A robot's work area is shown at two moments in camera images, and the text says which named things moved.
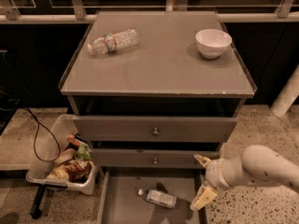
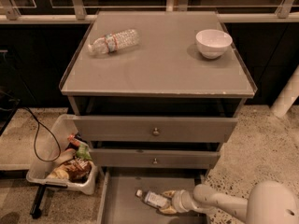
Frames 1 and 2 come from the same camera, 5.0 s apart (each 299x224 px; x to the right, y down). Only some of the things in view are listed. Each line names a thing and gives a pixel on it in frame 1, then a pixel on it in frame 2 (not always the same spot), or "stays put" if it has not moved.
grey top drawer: x=153 y=129 stays put
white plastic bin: x=51 y=148 stays put
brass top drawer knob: x=155 y=132 stays put
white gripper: x=214 y=174 -> x=179 y=200
